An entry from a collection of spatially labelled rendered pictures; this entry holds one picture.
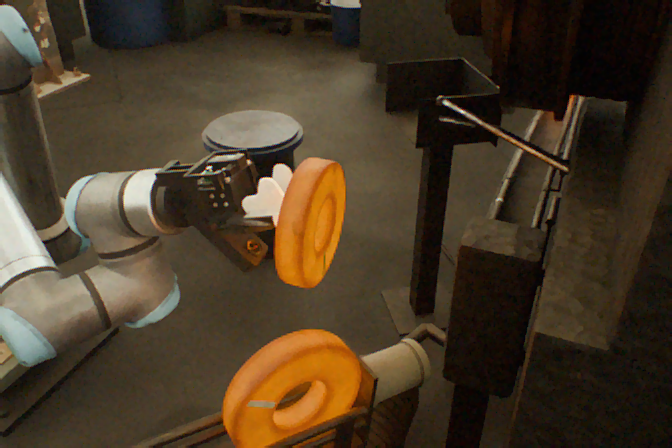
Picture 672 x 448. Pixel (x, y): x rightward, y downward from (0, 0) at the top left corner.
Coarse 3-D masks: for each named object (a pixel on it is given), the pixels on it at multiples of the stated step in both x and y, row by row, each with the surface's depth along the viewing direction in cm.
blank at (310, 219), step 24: (312, 168) 68; (336, 168) 71; (288, 192) 66; (312, 192) 65; (336, 192) 73; (288, 216) 65; (312, 216) 66; (336, 216) 75; (288, 240) 65; (312, 240) 68; (336, 240) 78; (288, 264) 67; (312, 264) 70
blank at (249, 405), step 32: (256, 352) 61; (288, 352) 60; (320, 352) 62; (256, 384) 59; (288, 384) 61; (320, 384) 66; (352, 384) 67; (224, 416) 62; (256, 416) 61; (288, 416) 67; (320, 416) 67
